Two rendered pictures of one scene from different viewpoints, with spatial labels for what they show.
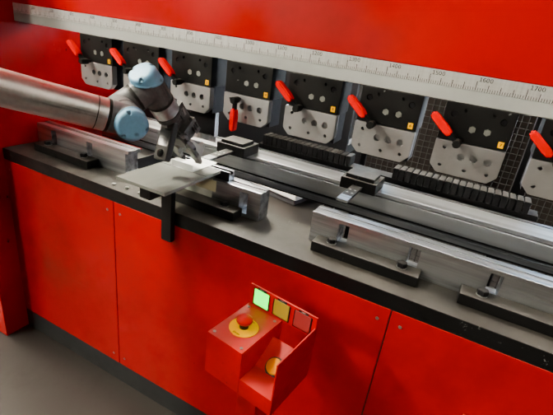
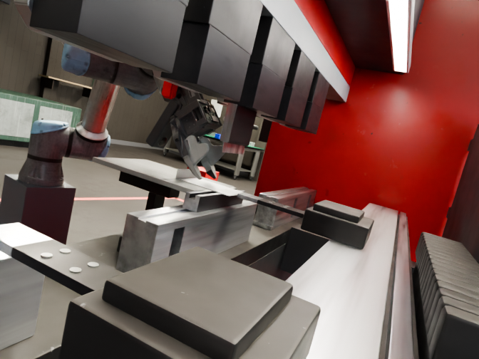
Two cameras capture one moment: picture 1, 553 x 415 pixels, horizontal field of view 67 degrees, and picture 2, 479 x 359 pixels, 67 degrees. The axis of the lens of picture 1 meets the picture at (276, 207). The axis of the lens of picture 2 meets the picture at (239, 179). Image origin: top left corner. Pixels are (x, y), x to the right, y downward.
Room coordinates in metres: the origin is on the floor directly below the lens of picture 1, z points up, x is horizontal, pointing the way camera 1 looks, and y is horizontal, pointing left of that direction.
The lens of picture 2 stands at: (1.32, -0.48, 1.13)
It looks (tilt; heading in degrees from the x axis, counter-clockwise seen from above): 7 degrees down; 88
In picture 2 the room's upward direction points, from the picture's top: 14 degrees clockwise
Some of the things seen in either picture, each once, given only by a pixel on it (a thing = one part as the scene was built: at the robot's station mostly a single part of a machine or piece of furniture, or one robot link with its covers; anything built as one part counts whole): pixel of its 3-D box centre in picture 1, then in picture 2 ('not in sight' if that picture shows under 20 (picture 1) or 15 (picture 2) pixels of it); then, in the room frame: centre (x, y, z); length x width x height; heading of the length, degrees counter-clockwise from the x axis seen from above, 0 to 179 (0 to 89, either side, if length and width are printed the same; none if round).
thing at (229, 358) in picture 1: (260, 344); not in sight; (0.78, -0.01, 0.75); 0.20 x 0.16 x 0.18; 57
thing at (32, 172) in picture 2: not in sight; (43, 168); (0.64, 0.87, 0.82); 0.15 x 0.15 x 0.10
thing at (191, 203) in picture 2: (206, 168); (217, 198); (1.31, 0.25, 0.98); 0.20 x 0.03 x 0.03; 65
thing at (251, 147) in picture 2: not in sight; (209, 149); (0.65, 9.11, 0.49); 2.72 x 1.08 x 0.98; 144
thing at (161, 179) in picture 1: (171, 174); (165, 174); (1.18, 0.33, 1.00); 0.26 x 0.18 x 0.01; 155
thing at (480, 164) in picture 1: (471, 140); not in sight; (0.99, -0.44, 1.26); 0.15 x 0.09 x 0.17; 65
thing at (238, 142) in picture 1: (226, 149); (301, 209); (1.47, 0.21, 1.01); 0.26 x 0.12 x 0.05; 155
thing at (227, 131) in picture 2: (203, 124); (237, 130); (1.32, 0.27, 1.13); 0.10 x 0.02 x 0.10; 65
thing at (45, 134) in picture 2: not in sight; (50, 137); (0.65, 0.87, 0.94); 0.13 x 0.12 x 0.14; 32
